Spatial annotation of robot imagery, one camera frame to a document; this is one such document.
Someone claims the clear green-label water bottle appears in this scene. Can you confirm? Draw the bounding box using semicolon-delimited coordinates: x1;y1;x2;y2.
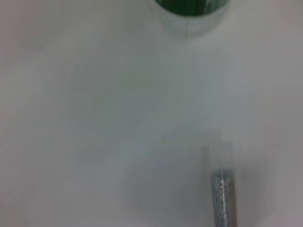
151;0;232;33

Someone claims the grey pen in clear sleeve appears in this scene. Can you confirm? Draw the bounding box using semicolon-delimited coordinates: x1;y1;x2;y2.
200;129;239;227

